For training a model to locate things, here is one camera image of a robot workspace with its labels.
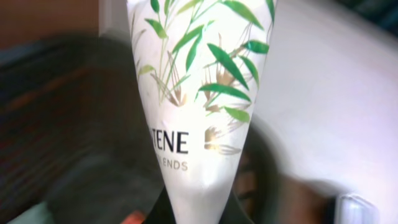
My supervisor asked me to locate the white Pantene tube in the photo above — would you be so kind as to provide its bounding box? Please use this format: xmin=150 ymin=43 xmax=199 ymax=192
xmin=126 ymin=0 xmax=275 ymax=223

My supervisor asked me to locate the grey plastic basket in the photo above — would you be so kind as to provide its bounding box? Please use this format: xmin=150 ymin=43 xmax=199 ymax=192
xmin=1 ymin=35 xmax=279 ymax=223

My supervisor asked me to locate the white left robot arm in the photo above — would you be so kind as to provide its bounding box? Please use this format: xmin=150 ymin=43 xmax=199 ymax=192
xmin=99 ymin=0 xmax=397 ymax=223

